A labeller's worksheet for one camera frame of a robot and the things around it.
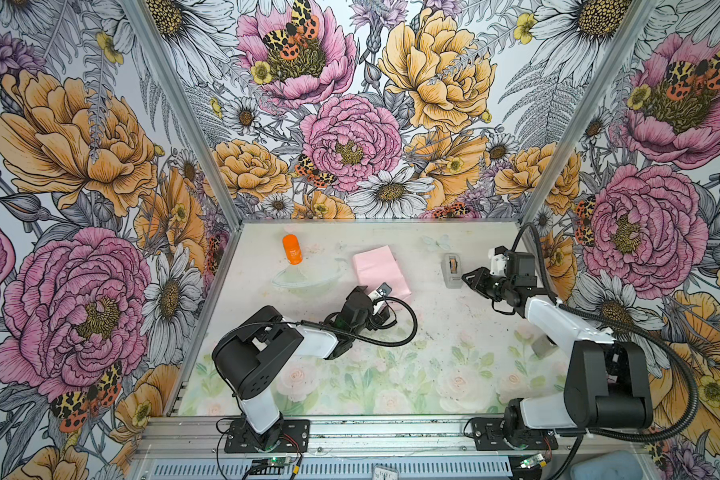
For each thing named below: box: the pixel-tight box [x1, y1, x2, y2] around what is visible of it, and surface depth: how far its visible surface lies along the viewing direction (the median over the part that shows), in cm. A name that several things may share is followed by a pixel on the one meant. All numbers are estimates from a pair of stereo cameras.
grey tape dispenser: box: [441, 252, 463, 289], surface depth 105 cm
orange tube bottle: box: [283, 234, 303, 265], surface depth 107 cm
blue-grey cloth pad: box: [570, 450, 643, 480], surface depth 70 cm
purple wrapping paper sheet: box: [352, 245, 412, 297], surface depth 101 cm
